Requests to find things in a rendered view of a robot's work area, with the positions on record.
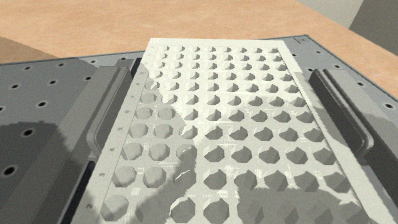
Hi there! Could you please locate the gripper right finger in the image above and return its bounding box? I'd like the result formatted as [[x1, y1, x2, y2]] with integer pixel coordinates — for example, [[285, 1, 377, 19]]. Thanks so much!
[[308, 69, 398, 208]]

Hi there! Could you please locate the grey flat base plate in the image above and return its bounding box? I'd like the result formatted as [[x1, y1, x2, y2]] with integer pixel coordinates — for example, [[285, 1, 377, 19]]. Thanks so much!
[[0, 34, 398, 224]]

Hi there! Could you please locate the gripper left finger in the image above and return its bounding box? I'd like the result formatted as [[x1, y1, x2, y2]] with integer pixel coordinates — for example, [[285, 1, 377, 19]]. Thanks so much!
[[0, 66, 133, 224]]

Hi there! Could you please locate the white well plate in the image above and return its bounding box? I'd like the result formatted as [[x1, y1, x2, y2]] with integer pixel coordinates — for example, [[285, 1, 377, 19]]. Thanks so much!
[[71, 38, 397, 224]]

